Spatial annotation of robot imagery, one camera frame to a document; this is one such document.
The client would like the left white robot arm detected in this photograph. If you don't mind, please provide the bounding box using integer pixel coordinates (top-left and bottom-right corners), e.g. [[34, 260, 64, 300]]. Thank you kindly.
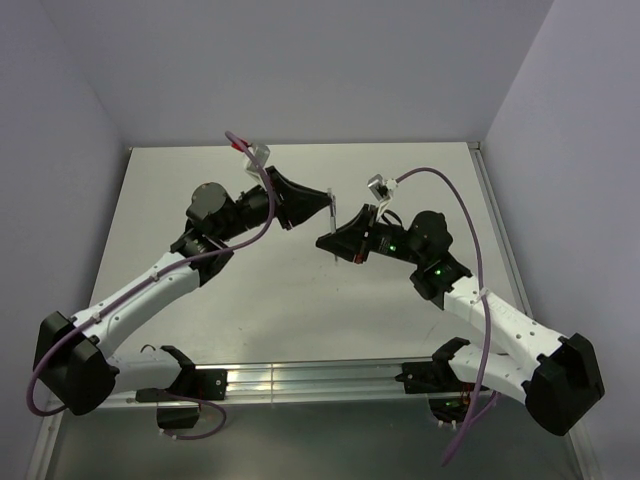
[[26, 167, 332, 417]]

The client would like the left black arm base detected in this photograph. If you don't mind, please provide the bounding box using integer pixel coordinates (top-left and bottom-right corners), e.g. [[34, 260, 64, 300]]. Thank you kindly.
[[135, 368, 228, 440]]

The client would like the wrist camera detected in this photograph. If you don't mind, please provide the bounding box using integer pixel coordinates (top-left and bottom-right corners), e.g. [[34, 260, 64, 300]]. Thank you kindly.
[[231, 140, 270, 185], [367, 174, 398, 221]]

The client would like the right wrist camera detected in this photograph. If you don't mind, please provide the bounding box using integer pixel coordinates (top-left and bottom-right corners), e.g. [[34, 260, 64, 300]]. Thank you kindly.
[[367, 174, 398, 221]]

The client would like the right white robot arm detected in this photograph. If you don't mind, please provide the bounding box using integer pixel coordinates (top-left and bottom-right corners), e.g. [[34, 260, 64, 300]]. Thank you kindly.
[[316, 205, 605, 436]]

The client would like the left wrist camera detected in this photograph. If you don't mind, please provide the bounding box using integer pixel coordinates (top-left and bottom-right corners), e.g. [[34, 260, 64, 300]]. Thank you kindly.
[[231, 140, 270, 185]]

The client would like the aluminium mounting rail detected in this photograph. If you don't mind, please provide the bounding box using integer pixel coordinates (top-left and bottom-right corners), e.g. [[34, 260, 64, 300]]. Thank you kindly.
[[47, 349, 574, 416]]

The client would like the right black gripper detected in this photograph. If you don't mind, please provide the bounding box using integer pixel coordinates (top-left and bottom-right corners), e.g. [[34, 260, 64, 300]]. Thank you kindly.
[[317, 202, 426, 265]]

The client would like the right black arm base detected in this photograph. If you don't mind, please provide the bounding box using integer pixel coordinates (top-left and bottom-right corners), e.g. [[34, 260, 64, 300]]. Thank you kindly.
[[394, 346, 475, 429]]

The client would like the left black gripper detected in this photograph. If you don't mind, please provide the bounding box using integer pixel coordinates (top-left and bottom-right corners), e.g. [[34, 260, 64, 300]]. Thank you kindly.
[[216, 167, 331, 243]]

